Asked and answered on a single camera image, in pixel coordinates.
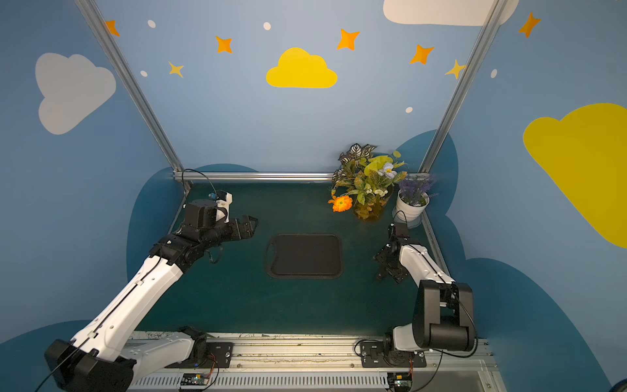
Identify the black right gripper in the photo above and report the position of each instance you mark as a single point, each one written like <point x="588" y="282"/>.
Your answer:
<point x="389" y="257"/>

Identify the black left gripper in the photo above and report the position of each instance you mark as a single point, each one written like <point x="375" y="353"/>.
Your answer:
<point x="234" y="228"/>

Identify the black plastic cutting board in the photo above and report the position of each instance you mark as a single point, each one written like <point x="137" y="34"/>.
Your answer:
<point x="304" y="256"/>

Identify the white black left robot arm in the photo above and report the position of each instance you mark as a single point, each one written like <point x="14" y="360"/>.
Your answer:
<point x="96" y="358"/>

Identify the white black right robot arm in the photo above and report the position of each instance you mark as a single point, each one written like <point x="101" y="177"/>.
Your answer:
<point x="443" y="317"/>

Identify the right green circuit board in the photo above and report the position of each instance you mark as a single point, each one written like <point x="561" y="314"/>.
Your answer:
<point x="399" y="382"/>

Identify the green circuit board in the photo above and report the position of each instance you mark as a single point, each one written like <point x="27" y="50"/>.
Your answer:
<point x="399" y="382"/>
<point x="195" y="381"/>

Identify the left green circuit board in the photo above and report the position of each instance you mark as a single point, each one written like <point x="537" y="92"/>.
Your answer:
<point x="195" y="381"/>

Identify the grey plastic pot saucer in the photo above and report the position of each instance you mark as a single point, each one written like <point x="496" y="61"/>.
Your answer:
<point x="411" y="219"/>

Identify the white pot with lavender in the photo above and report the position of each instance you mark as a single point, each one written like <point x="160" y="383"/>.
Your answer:
<point x="413" y="194"/>

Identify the glass vase with artificial flowers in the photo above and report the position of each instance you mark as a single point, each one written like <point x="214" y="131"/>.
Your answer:
<point x="365" y="182"/>

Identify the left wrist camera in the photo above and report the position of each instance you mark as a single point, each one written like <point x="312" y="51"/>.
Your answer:
<point x="223" y="199"/>

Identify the rear aluminium frame bar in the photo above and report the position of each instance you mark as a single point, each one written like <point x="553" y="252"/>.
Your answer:
<point x="222" y="177"/>

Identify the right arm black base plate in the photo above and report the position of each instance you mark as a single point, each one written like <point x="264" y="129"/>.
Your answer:
<point x="374" y="354"/>

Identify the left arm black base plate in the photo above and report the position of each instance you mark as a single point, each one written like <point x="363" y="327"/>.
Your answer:
<point x="215" y="354"/>

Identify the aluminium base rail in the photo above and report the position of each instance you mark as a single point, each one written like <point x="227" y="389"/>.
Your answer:
<point x="279" y="362"/>

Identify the left aluminium frame post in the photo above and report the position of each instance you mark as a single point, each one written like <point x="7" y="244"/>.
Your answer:
<point x="97" y="24"/>

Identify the aluminium frame post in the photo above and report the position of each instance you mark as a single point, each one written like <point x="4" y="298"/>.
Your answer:
<point x="475" y="60"/>
<point x="97" y="24"/>

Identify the right aluminium frame post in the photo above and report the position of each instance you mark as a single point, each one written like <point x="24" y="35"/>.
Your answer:
<point x="475" y="60"/>

